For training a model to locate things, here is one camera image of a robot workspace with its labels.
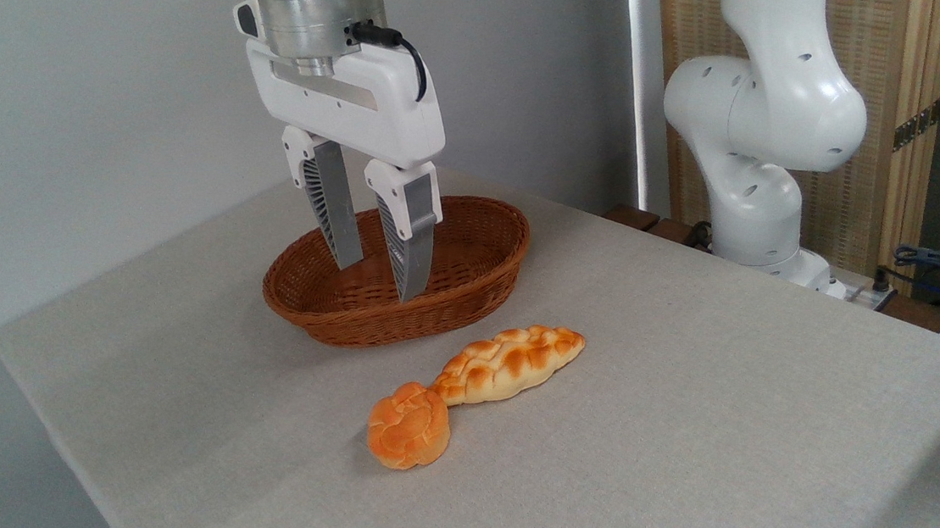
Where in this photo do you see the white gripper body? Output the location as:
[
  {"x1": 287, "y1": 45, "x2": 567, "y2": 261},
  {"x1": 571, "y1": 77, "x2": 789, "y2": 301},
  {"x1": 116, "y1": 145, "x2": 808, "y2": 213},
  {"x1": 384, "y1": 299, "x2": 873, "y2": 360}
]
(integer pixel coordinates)
[{"x1": 244, "y1": 22, "x2": 449, "y2": 184}]

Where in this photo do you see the bamboo folding screen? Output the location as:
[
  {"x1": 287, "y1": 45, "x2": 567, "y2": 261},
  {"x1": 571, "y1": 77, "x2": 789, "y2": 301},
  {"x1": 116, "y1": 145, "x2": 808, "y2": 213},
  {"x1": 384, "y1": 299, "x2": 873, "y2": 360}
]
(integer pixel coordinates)
[{"x1": 654, "y1": 0, "x2": 940, "y2": 316}]

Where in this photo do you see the dark metal screen hinge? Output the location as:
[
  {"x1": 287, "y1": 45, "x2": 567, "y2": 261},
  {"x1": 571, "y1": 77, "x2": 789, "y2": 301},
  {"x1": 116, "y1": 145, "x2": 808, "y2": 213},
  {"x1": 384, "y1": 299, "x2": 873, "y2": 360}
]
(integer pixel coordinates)
[{"x1": 887, "y1": 98, "x2": 940, "y2": 154}]

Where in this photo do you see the brown wicker basket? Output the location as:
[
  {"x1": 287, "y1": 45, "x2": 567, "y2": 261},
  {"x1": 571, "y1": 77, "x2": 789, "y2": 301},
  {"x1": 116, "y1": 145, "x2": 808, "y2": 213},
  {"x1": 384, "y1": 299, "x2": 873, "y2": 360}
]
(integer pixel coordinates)
[{"x1": 255, "y1": 188, "x2": 540, "y2": 356}]

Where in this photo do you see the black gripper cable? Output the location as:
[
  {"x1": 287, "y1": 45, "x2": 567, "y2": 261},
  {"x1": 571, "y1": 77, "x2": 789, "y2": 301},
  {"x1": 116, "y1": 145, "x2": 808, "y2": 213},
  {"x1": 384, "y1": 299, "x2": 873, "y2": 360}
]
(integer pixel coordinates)
[{"x1": 350, "y1": 16, "x2": 431, "y2": 108}]

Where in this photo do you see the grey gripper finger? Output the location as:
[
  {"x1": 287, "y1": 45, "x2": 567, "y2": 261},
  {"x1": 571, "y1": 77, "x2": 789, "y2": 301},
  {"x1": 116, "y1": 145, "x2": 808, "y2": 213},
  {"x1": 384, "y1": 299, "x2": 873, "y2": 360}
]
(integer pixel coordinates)
[
  {"x1": 362, "y1": 153, "x2": 451, "y2": 306},
  {"x1": 281, "y1": 121, "x2": 365, "y2": 275}
]

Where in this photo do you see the round orange bread roll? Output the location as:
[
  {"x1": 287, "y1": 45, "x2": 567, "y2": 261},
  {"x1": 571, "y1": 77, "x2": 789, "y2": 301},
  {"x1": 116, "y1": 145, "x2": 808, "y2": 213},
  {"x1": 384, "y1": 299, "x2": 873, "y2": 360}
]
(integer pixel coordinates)
[{"x1": 362, "y1": 378, "x2": 455, "y2": 475}]

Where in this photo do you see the white vertical post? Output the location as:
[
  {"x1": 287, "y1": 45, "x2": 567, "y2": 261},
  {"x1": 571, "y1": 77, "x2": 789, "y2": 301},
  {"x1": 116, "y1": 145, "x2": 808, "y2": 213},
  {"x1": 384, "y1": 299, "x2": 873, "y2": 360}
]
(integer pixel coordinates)
[{"x1": 620, "y1": 0, "x2": 682, "y2": 221}]

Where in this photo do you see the long braided bread loaf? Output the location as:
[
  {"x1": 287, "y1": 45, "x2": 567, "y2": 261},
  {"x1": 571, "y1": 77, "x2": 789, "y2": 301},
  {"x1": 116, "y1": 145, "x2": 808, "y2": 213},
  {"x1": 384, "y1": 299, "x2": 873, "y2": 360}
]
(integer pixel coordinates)
[{"x1": 428, "y1": 320, "x2": 592, "y2": 409}]

